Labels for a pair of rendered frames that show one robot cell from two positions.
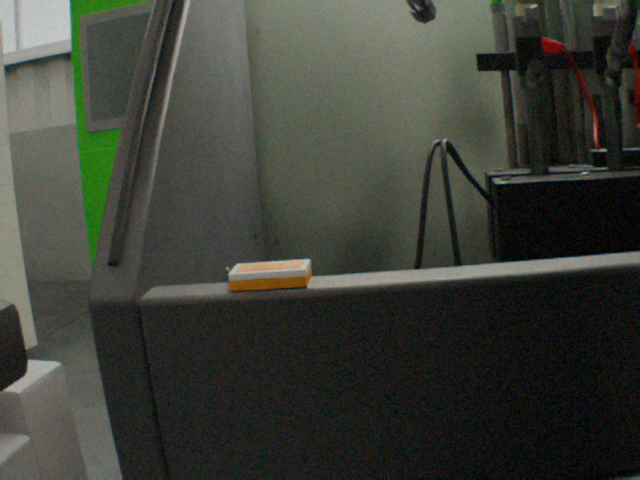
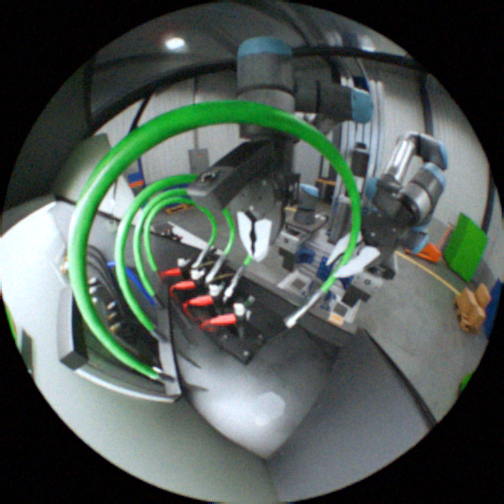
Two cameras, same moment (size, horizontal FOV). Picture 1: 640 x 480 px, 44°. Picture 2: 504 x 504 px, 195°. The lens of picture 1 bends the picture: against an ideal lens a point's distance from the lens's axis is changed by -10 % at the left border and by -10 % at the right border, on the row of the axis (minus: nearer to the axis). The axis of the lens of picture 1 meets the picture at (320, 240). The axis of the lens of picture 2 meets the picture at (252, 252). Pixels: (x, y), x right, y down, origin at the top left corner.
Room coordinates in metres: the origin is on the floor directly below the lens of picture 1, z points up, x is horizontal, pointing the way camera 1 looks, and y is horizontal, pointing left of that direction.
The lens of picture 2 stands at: (0.90, -0.10, 1.40)
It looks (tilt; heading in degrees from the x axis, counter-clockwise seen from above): 35 degrees down; 213
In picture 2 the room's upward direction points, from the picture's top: straight up
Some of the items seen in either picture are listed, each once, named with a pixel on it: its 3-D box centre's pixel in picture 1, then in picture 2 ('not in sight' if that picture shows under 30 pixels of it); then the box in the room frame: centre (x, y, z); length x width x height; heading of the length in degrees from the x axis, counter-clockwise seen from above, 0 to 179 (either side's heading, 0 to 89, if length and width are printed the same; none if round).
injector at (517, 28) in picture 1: (538, 126); (244, 328); (0.76, -0.21, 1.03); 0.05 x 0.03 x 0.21; 174
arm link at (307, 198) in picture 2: not in sight; (307, 195); (-0.01, -0.28, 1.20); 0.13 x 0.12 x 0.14; 107
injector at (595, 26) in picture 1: (615, 123); (224, 311); (0.75, -0.29, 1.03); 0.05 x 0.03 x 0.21; 174
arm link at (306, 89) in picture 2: not in sight; (285, 94); (0.60, -0.21, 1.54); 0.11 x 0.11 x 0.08; 17
